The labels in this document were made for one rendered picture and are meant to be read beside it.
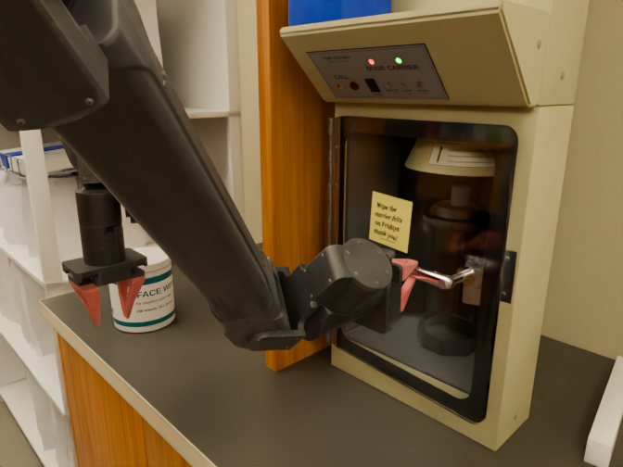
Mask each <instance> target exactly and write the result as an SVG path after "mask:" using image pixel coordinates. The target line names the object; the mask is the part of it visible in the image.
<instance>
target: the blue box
mask: <svg viewBox="0 0 623 467"><path fill-rule="evenodd" d="M390 9H391V0H288V24H289V27H290V26H298V25H304V24H312V23H319V22H326V21H333V20H340V19H354V18H360V17H368V16H375V15H382V14H389V13H390Z"/></svg>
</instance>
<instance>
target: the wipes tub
mask: <svg viewBox="0 0 623 467"><path fill-rule="evenodd" d="M132 249H133V250H135V251H137V252H139V253H141V254H143V255H145V256H146V257H147V266H144V265H142V266H138V268H140V269H142V270H144V271H145V276H146V279H145V281H144V283H143V285H142V287H141V289H140V291H139V293H138V295H137V297H136V299H135V301H134V303H133V309H132V312H131V315H130V318H129V319H127V318H125V317H124V316H123V312H122V308H121V301H120V296H119V291H118V286H117V283H113V284H109V285H108V286H109V293H110V300H111V307H112V315H113V321H114V325H115V327H116V328H118V329H119V330H122V331H123V332H127V333H145V332H151V331H155V330H158V329H160V328H162V327H164V326H166V325H168V324H169V323H171V322H172V321H173V319H174V318H175V306H174V293H173V280H172V261H171V259H170V258H169V257H168V256H167V255H166V254H165V253H164V252H163V251H162V249H161V248H159V247H135V248H132Z"/></svg>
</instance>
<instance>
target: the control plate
mask: <svg viewBox="0 0 623 467"><path fill-rule="evenodd" d="M306 53H307V55H308V56H309V58H310V59H311V61H312V63H313V65H314V66H315V68H317V70H318V71H319V73H320V74H321V76H322V77H323V79H324V81H325V82H326V84H327V86H328V87H329V89H330V90H331V92H332V93H333V95H334V96H335V98H383V99H436V100H450V99H449V97H448V95H447V93H446V90H445V88H444V86H443V84H442V81H441V79H440V77H439V74H438V72H437V70H436V67H435V65H434V63H433V61H432V58H431V56H430V55H429V53H428V50H427V48H426V44H403V45H390V46H378V47H365V48H352V49H340V50H327V51H315V52H306ZM395 57H400V58H401V59H402V63H401V64H398V63H397V62H396V61H395ZM368 58H371V59H373V60H374V61H375V64H374V65H371V64H369V63H368ZM364 79H374V80H375V82H376V84H377V86H378V88H379V89H380V91H381V92H380V93H375V92H371V90H370V89H369V87H368V85H367V83H366V82H365V80H364ZM418 81H419V82H422V83H423V85H424V86H422V87H420V88H418V87H417V82H418ZM337 82H338V83H340V84H341V86H342V88H337V87H336V83H337ZM350 82H356V83H357V84H358V85H359V89H358V90H352V89H351V88H350ZM386 82H391V84H392V86H391V87H389V88H387V87H386ZM401 82H406V83H407V86H406V87H404V88H402V87H401Z"/></svg>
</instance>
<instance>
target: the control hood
mask: <svg viewBox="0 0 623 467"><path fill-rule="evenodd" d="M547 12H548V11H545V10H541V9H537V8H535V7H531V6H524V5H521V4H518V3H514V2H511V1H507V0H489V1H481V2H475V3H467V4H460V5H453V6H440V7H432V8H425V9H418V10H411V11H403V12H397V13H389V14H382V15H375V16H368V17H360V18H354V19H340V20H333V21H326V22H319V23H312V24H304V25H298V26H290V27H283V28H281V30H280V35H281V38H282V39H283V41H284V42H285V44H286V45H287V47H288V48H289V50H290V51H291V53H292V54H293V56H294V57H295V59H296V60H297V61H298V63H299V64H300V66H301V67H302V69H303V70H304V72H305V73H306V74H307V76H308V77H309V79H310V80H311V82H312V84H313V85H314V87H315V88H316V90H317V91H318V93H319V94H320V96H321V97H322V99H323V100H324V101H326V102H343V103H379V104H416V105H452V106H487V107H535V106H536V104H538V103H539V101H540V87H541V79H542V72H543V64H544V57H545V49H546V42H547V34H548V27H549V20H550V14H548V13H547ZM403 44H426V48H427V50H428V53H429V55H430V56H431V58H432V61H433V63H434V65H435V67H436V70H437V72H438V74H439V77H440V79H441V81H442V84H443V86H444V88H445V90H446V93H447V95H448V97H449V99H450V100H436V99H383V98H335V96H334V95H333V93H332V92H331V90H330V89H329V87H328V86H327V84H326V82H325V81H324V79H323V77H322V76H321V74H320V73H319V71H318V70H317V68H315V66H314V65H313V63H312V61H311V59H310V58H309V56H308V55H307V53H306V52H315V51H327V50H340V49H352V48H365V47H378V46H390V45H403Z"/></svg>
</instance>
